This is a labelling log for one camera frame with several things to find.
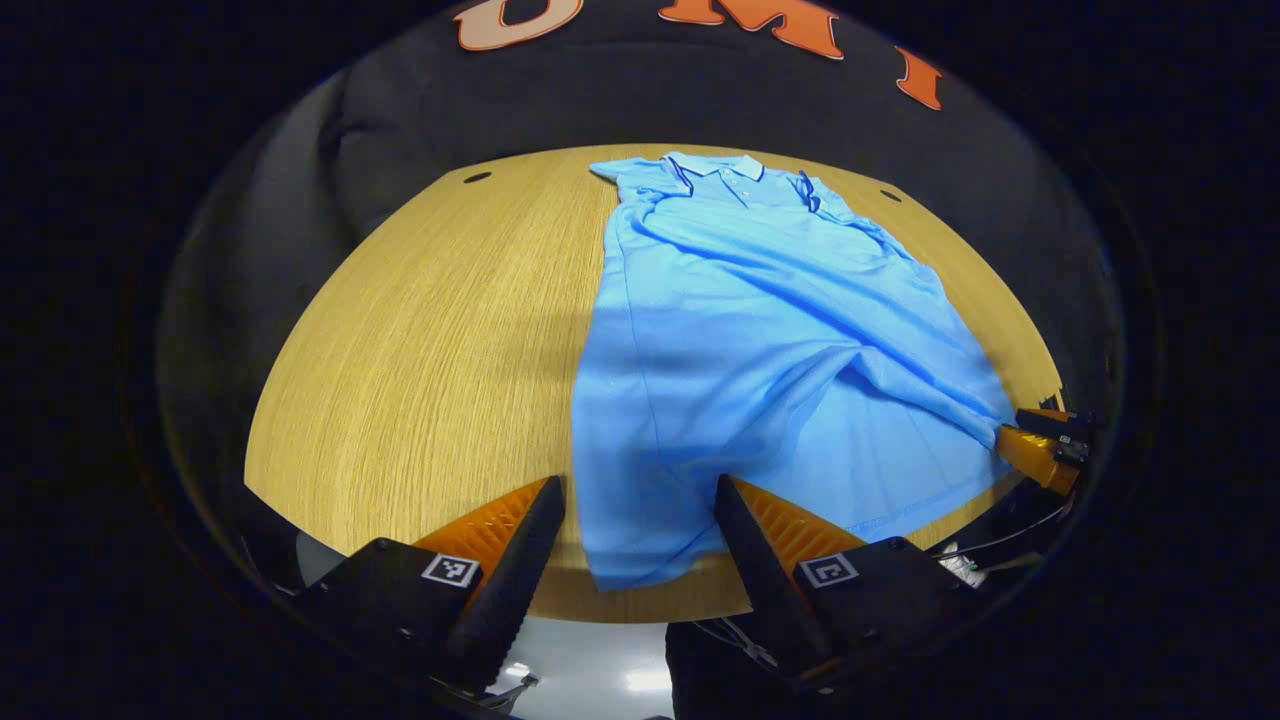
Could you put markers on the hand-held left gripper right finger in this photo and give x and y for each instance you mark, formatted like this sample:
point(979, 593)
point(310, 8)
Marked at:
point(760, 590)

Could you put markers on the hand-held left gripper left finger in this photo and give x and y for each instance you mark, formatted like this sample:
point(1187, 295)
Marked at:
point(515, 590)

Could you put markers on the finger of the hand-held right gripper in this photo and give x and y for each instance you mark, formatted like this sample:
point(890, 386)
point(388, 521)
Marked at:
point(1040, 416)
point(1040, 460)

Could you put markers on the light blue polo T-shirt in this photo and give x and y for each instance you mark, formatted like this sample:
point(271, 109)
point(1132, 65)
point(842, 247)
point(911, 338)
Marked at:
point(760, 330)

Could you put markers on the person's dark clothing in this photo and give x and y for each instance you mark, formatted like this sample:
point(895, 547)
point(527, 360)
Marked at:
point(710, 680)

